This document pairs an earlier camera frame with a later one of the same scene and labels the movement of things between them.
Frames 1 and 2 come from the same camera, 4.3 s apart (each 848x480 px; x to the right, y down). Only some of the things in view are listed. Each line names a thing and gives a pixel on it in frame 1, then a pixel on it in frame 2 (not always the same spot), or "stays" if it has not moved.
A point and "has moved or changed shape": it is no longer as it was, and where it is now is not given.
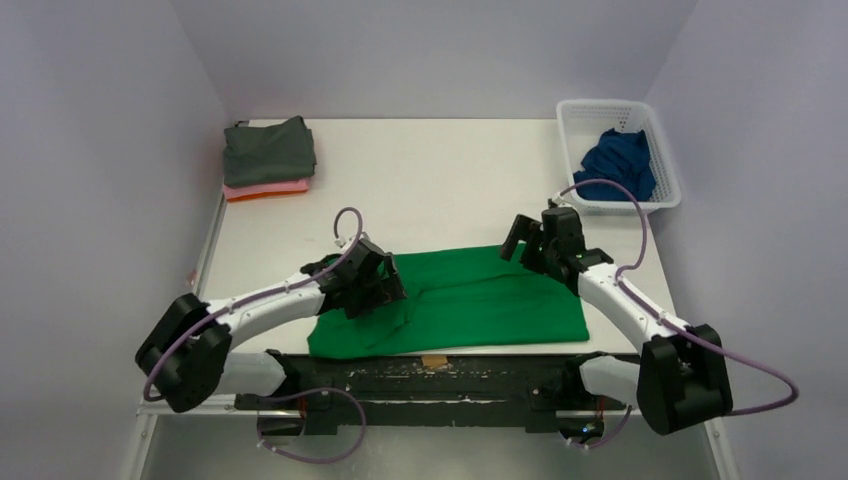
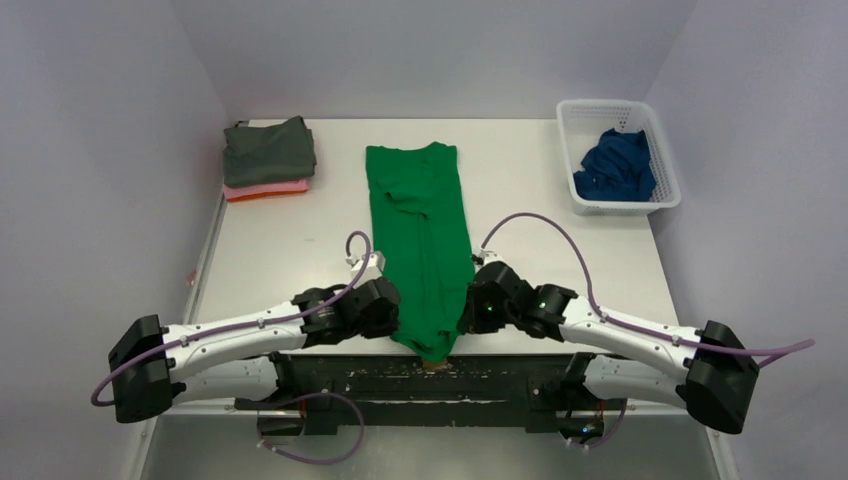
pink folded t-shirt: [254, 189] stays
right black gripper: [528, 244] → [474, 302]
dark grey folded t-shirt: [280, 152] stays
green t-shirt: [457, 300] has moved or changed shape
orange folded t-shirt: [232, 199] stays
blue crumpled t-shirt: [622, 157] stays
